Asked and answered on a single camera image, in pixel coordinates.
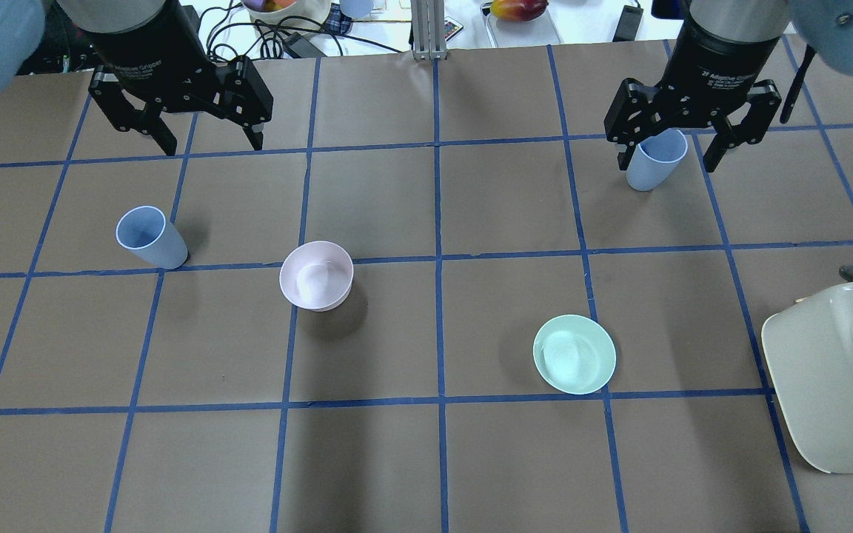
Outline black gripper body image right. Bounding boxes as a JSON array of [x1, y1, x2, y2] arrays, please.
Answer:
[[656, 19, 775, 128]]

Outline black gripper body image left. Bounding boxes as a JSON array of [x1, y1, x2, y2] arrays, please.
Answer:
[[81, 1, 234, 117]]

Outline blue cup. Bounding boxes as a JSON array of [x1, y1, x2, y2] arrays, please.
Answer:
[[626, 129, 689, 192], [115, 205, 190, 270]]

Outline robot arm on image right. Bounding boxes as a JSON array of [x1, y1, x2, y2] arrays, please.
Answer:
[[603, 1, 853, 171]]

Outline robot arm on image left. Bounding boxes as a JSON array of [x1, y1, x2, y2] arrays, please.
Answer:
[[0, 1, 273, 155]]

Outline black power adapter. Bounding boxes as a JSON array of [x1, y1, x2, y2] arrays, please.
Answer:
[[612, 3, 644, 41]]

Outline white bowl with fruit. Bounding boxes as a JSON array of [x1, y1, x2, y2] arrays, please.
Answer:
[[241, 1, 332, 30]]

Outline clear plastic tray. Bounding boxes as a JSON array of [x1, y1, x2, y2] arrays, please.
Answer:
[[481, 1, 561, 48]]

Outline red yellow mango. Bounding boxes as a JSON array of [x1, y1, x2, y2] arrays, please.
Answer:
[[489, 0, 549, 21]]

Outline pink bowl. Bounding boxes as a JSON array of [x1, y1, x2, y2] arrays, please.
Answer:
[[280, 241, 353, 312]]

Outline remote control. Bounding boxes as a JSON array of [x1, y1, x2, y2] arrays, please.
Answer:
[[444, 16, 464, 41]]

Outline green plate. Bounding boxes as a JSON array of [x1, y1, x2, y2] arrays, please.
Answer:
[[532, 315, 618, 395]]

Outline cream toaster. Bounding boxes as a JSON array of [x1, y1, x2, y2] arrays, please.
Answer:
[[760, 282, 853, 475]]

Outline black cables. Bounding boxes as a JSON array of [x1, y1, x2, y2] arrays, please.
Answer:
[[197, 0, 405, 61]]

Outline aluminium profile post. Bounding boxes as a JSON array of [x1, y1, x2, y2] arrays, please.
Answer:
[[410, 0, 448, 61]]

